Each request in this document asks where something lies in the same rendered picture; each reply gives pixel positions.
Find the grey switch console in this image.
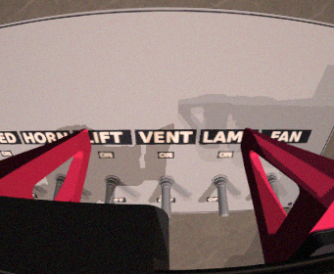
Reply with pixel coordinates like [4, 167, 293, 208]
[0, 7, 334, 218]

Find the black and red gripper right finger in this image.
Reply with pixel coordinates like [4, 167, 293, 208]
[241, 128, 334, 264]

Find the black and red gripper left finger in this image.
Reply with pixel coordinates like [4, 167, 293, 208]
[0, 129, 91, 203]

